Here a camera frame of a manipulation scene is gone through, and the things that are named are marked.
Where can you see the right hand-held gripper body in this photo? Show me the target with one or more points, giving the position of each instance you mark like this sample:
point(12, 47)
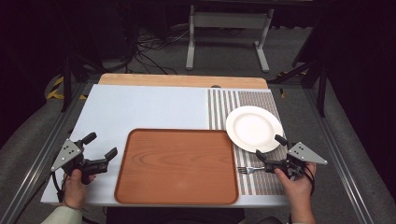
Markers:
point(303, 154)

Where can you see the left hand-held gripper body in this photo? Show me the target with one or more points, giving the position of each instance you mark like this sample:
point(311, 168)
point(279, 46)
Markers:
point(90, 166)

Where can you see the silver metal fork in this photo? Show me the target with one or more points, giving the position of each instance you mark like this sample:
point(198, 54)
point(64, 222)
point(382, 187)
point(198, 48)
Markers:
point(247, 170)

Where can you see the person's left hand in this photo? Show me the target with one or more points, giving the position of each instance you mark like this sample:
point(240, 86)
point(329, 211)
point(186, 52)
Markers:
point(74, 189)

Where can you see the person's right hand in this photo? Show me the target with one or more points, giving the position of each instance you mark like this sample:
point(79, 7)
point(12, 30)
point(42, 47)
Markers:
point(297, 193)

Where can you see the white round plate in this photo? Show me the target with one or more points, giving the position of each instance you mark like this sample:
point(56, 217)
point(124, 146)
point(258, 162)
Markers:
point(253, 129)

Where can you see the striped woven placemat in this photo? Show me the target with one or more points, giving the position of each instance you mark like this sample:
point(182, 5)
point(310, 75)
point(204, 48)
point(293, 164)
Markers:
point(263, 183)

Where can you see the white table cover board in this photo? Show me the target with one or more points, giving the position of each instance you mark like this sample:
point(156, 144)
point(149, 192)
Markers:
point(140, 107)

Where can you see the yellow black floor tape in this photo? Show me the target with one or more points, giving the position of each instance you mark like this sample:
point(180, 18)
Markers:
point(57, 90)

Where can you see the black metal stand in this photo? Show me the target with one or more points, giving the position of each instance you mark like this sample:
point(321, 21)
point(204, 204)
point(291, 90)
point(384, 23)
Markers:
point(66, 84)
point(320, 81)

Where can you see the brown wooden tray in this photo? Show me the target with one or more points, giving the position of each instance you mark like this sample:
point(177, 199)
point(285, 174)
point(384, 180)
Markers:
point(176, 166)

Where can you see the white metal stand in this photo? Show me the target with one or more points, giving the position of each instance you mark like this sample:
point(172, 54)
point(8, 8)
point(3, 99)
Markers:
point(230, 20)

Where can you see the aluminium frame rail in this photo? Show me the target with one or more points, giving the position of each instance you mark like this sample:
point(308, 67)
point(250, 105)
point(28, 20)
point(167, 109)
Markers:
point(40, 158)
point(339, 161)

